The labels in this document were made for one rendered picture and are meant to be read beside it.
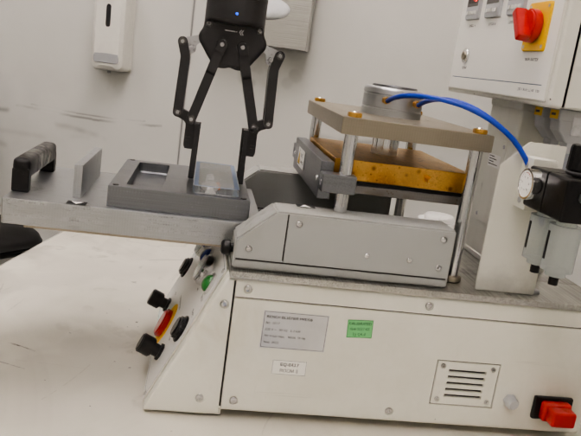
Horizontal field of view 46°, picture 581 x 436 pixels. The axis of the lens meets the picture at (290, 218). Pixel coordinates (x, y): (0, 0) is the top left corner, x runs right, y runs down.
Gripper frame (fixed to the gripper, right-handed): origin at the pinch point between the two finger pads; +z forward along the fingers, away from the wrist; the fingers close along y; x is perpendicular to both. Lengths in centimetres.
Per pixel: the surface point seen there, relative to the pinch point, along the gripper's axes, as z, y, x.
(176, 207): 5.3, 4.3, 9.7
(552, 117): -11.3, -37.8, 12.0
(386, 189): 0.0, -20.1, 9.9
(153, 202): 5.1, 7.0, 9.8
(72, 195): 6.2, 16.9, 6.0
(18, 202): 6.7, 21.8, 10.8
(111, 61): -5, 35, -153
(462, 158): 10, -88, -139
